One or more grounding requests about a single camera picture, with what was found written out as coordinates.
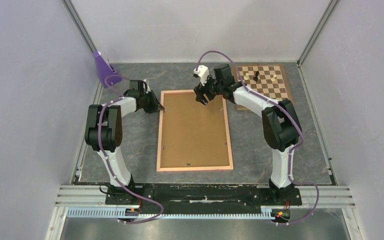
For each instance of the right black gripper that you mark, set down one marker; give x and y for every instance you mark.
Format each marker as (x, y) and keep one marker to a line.
(201, 90)

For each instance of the aluminium rail frame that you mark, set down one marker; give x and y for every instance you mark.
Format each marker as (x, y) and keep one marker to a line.
(327, 212)

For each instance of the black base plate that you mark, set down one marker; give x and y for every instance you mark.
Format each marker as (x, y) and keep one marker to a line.
(194, 199)

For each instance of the black chess piece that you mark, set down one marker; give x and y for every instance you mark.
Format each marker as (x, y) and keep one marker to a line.
(256, 76)

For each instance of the white chess piece left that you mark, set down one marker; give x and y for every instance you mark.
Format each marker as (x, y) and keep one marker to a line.
(246, 76)

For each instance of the brown cardboard backing board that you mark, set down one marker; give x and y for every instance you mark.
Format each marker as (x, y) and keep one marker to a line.
(193, 132)

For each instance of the wooden chessboard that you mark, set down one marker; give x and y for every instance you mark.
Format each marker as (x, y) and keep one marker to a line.
(278, 90)

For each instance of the purple plastic wedge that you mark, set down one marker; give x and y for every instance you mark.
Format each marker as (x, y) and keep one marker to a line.
(107, 74)

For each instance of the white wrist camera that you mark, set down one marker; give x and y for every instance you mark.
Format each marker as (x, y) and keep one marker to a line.
(146, 86)
(202, 72)

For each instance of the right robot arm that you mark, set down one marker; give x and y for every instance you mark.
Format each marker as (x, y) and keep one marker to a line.
(280, 124)

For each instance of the wooden picture frame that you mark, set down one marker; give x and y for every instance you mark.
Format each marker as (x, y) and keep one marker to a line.
(160, 149)

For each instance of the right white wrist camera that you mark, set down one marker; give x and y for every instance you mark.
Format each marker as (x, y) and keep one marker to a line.
(202, 72)

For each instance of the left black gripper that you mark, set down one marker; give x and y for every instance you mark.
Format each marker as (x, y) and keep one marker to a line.
(156, 105)

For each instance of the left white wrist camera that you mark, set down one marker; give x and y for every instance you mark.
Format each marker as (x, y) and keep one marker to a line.
(146, 86)

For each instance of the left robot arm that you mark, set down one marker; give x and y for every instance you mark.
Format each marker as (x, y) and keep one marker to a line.
(104, 133)

